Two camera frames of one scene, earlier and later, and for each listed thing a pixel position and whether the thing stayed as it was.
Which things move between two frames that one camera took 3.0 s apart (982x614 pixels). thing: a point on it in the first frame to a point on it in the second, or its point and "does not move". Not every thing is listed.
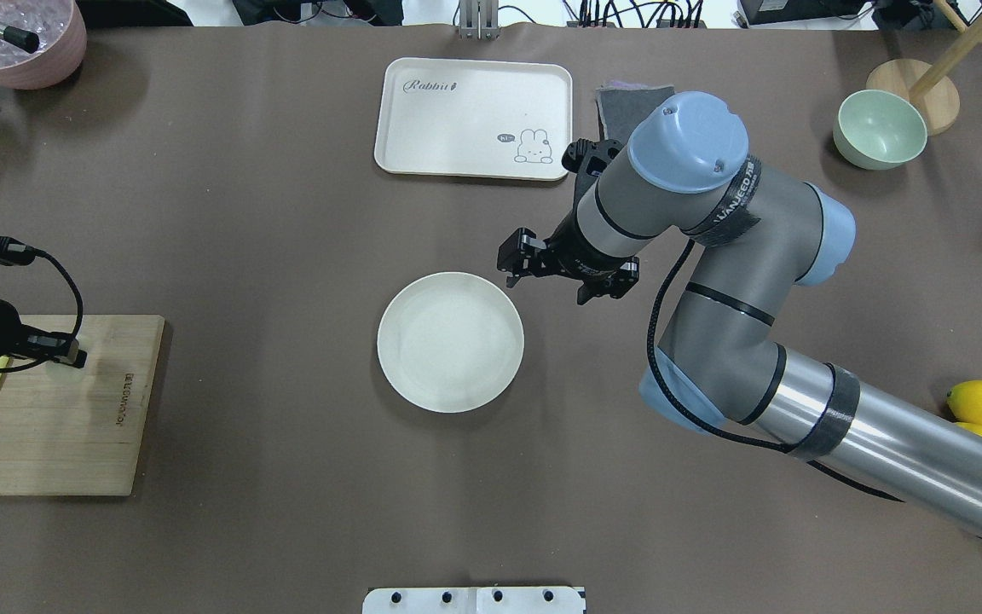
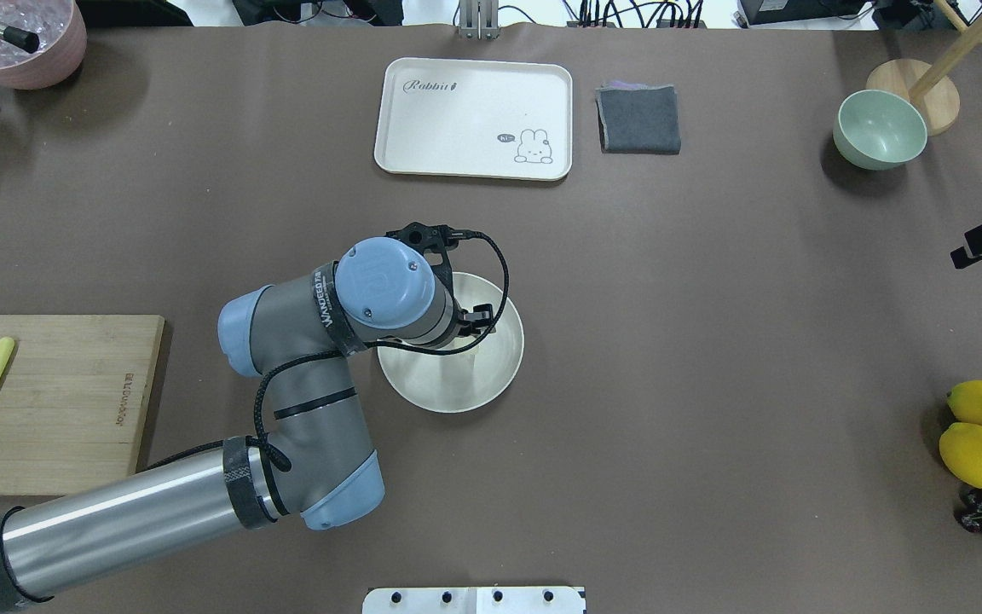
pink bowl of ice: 61,33 does not move
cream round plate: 451,342 does not move
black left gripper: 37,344 to 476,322
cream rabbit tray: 474,118 does not move
